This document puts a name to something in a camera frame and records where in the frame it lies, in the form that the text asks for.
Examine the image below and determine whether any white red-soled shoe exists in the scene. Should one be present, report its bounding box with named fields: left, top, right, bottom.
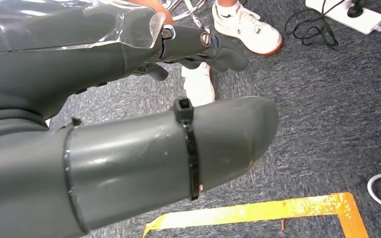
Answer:
left=181, top=61, right=216, bottom=108
left=211, top=0, right=283, bottom=56

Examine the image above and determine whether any black floor cable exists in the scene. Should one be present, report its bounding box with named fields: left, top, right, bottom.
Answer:
left=284, top=0, right=347, bottom=48

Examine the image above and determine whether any person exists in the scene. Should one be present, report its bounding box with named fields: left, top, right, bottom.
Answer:
left=125, top=0, right=283, bottom=108

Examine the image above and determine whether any black power plug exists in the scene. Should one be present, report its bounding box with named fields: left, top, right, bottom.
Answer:
left=347, top=0, right=369, bottom=19

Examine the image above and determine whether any white power strip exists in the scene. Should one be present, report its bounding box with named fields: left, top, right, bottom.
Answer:
left=305, top=0, right=381, bottom=35

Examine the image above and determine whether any worn yellow floor tape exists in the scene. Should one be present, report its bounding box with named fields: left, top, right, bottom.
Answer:
left=141, top=192, right=370, bottom=238

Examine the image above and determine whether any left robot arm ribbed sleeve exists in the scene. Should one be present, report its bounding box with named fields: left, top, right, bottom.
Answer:
left=0, top=109, right=50, bottom=141

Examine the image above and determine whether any black cable tie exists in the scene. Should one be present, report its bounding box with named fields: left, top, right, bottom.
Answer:
left=173, top=98, right=200, bottom=201

